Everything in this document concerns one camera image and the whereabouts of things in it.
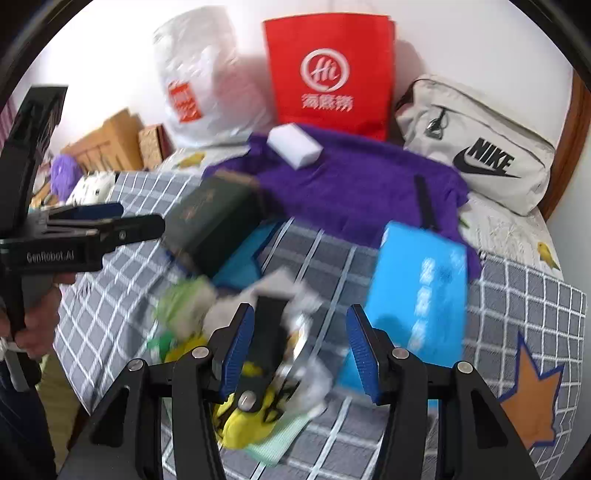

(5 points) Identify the white cloth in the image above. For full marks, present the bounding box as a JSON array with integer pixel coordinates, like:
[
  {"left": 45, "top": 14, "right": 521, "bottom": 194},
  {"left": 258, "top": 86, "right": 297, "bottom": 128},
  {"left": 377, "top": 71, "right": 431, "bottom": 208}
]
[{"left": 203, "top": 270, "right": 324, "bottom": 337}]

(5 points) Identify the green printed packet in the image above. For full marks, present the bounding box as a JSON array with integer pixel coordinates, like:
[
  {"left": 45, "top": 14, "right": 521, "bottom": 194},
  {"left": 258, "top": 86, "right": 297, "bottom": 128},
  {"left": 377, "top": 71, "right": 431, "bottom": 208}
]
[{"left": 154, "top": 276, "right": 218, "bottom": 337}]

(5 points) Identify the beige sling bag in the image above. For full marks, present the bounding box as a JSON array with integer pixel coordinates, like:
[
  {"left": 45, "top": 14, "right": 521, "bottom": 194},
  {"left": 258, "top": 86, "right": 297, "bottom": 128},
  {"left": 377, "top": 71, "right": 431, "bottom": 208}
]
[{"left": 394, "top": 76, "right": 557, "bottom": 217}]

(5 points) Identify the blue tissue packet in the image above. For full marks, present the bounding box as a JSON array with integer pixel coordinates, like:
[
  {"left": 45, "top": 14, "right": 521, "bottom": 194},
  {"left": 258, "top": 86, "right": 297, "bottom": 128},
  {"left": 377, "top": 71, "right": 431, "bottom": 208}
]
[{"left": 335, "top": 220, "right": 469, "bottom": 411}]

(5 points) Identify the white plastic bag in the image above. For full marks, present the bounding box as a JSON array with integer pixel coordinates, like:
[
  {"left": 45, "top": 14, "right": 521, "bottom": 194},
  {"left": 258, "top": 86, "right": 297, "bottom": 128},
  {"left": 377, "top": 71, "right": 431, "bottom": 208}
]
[{"left": 152, "top": 7, "right": 273, "bottom": 148}]

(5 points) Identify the mint green cloth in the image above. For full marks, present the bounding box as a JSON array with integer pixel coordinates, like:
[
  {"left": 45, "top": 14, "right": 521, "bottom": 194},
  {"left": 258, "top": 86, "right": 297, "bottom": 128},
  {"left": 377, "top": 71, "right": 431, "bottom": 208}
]
[{"left": 242, "top": 408, "right": 310, "bottom": 466}]

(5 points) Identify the grey checked blanket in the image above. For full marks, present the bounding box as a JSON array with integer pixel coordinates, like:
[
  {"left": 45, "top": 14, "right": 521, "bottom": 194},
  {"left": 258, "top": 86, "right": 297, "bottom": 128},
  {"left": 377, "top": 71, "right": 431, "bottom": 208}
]
[{"left": 53, "top": 171, "right": 587, "bottom": 480}]

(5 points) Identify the person's left hand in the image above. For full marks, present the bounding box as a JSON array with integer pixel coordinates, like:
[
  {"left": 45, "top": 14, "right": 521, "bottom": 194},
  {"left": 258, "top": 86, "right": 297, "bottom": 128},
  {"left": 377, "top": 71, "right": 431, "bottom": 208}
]
[{"left": 0, "top": 272, "right": 77, "bottom": 363}]

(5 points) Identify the purple towel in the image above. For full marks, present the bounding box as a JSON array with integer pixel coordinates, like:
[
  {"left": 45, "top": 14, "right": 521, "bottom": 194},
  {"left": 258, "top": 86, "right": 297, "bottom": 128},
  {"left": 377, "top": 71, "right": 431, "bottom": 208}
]
[{"left": 203, "top": 124, "right": 483, "bottom": 282}]

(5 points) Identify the silver orange-print packet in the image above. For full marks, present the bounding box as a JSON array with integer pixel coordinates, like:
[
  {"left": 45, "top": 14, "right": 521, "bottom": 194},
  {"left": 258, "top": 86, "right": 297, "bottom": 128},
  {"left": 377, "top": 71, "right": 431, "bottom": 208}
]
[{"left": 277, "top": 314, "right": 333, "bottom": 416}]

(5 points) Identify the woven box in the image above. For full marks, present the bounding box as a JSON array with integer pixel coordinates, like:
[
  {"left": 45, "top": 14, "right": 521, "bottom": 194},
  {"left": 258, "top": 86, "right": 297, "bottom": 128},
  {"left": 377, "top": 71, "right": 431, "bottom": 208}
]
[{"left": 139, "top": 124, "right": 175, "bottom": 167}]

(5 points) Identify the purple fluffy ball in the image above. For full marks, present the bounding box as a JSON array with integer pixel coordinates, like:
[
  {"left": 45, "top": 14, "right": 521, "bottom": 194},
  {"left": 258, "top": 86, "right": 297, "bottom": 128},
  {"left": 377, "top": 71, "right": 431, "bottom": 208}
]
[{"left": 50, "top": 154, "right": 83, "bottom": 195}]

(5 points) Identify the person's dark clothing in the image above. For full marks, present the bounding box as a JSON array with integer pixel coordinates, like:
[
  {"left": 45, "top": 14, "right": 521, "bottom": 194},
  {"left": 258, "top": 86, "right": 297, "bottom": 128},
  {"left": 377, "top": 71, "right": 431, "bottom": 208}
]
[{"left": 0, "top": 360, "right": 58, "bottom": 480}]

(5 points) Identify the dark green box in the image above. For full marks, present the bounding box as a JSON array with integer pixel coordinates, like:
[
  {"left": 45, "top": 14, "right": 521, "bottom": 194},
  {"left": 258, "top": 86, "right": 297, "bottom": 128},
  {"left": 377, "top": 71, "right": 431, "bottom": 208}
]
[{"left": 161, "top": 170, "right": 264, "bottom": 278}]

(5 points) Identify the teal cloth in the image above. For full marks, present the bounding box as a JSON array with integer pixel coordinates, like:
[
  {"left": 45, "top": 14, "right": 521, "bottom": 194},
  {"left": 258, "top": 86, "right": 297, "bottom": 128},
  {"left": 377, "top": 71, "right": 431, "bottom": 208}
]
[{"left": 212, "top": 222, "right": 282, "bottom": 291}]

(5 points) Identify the white sponge block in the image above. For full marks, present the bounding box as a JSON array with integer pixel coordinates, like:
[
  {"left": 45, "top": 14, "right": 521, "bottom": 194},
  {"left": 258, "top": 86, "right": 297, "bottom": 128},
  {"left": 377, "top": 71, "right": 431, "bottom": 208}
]
[{"left": 268, "top": 124, "right": 324, "bottom": 169}]

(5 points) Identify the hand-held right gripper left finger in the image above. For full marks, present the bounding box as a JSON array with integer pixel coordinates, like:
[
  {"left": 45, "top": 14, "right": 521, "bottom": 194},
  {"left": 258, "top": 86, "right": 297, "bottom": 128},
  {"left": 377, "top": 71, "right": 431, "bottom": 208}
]
[{"left": 58, "top": 302, "right": 257, "bottom": 480}]

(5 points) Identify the wooden headboard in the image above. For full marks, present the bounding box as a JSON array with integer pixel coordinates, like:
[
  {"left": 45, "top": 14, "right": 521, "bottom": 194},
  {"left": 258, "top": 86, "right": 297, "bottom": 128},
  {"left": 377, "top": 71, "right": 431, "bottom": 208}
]
[{"left": 538, "top": 69, "right": 591, "bottom": 222}]

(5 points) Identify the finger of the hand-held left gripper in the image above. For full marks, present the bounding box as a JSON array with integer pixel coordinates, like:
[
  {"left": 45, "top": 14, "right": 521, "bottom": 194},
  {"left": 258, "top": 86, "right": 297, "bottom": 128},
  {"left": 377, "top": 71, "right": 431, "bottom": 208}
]
[
  {"left": 47, "top": 202, "right": 125, "bottom": 223},
  {"left": 46, "top": 213, "right": 166, "bottom": 244}
]

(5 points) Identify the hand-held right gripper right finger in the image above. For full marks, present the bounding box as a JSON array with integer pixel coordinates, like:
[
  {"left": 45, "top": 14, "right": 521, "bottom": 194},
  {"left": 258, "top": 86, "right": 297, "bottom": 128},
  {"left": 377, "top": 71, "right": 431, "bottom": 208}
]
[{"left": 346, "top": 304, "right": 541, "bottom": 480}]

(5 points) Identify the cardboard box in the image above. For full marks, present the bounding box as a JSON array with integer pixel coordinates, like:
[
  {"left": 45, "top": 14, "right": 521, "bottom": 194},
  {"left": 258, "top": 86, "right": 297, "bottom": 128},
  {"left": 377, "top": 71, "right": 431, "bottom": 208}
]
[{"left": 60, "top": 108, "right": 146, "bottom": 174}]

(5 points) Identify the yellow pouch with black straps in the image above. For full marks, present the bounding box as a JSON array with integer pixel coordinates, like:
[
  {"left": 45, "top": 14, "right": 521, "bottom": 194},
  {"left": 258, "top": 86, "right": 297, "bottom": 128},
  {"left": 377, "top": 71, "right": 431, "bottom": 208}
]
[{"left": 210, "top": 295, "right": 298, "bottom": 450}]

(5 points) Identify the red tote bag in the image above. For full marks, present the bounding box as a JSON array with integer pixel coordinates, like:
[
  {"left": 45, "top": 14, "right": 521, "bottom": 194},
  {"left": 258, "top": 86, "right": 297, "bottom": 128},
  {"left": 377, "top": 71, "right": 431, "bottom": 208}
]
[{"left": 262, "top": 13, "right": 398, "bottom": 141}]

